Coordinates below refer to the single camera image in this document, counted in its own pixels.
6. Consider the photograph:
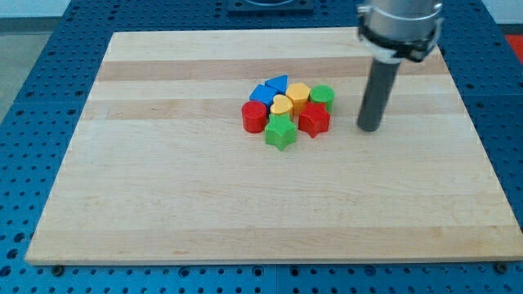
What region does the yellow heart block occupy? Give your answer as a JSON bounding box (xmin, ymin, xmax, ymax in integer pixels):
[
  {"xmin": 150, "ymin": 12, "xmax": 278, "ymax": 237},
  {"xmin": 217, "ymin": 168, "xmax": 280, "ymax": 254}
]
[{"xmin": 270, "ymin": 94, "xmax": 293, "ymax": 118}]

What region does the yellow hexagon block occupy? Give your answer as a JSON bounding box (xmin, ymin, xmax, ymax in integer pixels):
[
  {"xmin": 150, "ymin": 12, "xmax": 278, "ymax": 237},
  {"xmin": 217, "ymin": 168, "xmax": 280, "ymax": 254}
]
[{"xmin": 285, "ymin": 82, "xmax": 311, "ymax": 116}]

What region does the green cylinder block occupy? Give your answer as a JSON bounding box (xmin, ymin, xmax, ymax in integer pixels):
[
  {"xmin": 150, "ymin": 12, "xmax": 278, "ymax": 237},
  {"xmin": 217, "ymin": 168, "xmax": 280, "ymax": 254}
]
[{"xmin": 309, "ymin": 85, "xmax": 335, "ymax": 114}]

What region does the red cylinder block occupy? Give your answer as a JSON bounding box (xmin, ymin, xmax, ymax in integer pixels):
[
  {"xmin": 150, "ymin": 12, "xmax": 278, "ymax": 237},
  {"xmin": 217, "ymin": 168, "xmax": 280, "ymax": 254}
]
[{"xmin": 241, "ymin": 100, "xmax": 267, "ymax": 133}]

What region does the blue triangle block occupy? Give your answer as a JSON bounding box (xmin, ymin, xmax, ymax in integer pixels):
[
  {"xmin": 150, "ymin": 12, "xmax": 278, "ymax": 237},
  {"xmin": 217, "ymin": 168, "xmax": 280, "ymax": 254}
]
[{"xmin": 265, "ymin": 74, "xmax": 288, "ymax": 95}]

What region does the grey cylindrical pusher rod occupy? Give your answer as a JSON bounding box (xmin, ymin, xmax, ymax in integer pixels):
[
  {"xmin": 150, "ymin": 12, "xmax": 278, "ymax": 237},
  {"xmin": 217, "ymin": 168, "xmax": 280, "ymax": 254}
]
[{"xmin": 356, "ymin": 59, "xmax": 400, "ymax": 132}]

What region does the blue cube block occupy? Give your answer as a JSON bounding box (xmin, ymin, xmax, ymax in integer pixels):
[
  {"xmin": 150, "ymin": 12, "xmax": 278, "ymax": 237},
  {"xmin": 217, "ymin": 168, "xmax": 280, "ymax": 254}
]
[{"xmin": 249, "ymin": 84, "xmax": 278, "ymax": 109}]

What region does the red star block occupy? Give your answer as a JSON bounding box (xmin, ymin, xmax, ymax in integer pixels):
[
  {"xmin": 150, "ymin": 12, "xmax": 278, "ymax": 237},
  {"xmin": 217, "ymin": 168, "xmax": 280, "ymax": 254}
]
[{"xmin": 298, "ymin": 102, "xmax": 331, "ymax": 138}]

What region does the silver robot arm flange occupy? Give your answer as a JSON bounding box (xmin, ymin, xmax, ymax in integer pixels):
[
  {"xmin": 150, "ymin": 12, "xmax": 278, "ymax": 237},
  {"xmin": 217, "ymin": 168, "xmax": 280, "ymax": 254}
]
[{"xmin": 356, "ymin": 0, "xmax": 443, "ymax": 65}]

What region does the green star block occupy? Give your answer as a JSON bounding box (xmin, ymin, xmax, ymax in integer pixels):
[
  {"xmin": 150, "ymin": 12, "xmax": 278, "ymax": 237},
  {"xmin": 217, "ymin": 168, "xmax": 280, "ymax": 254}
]
[{"xmin": 265, "ymin": 114, "xmax": 297, "ymax": 151}]

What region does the wooden board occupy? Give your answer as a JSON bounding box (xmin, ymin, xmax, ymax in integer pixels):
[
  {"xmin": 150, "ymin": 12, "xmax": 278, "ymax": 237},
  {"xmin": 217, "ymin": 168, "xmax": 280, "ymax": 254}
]
[{"xmin": 25, "ymin": 28, "xmax": 522, "ymax": 265}]

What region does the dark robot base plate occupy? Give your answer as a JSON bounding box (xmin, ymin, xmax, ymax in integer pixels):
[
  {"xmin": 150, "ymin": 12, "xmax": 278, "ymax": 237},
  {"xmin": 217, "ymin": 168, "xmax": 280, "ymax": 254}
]
[{"xmin": 226, "ymin": 0, "xmax": 315, "ymax": 14}]

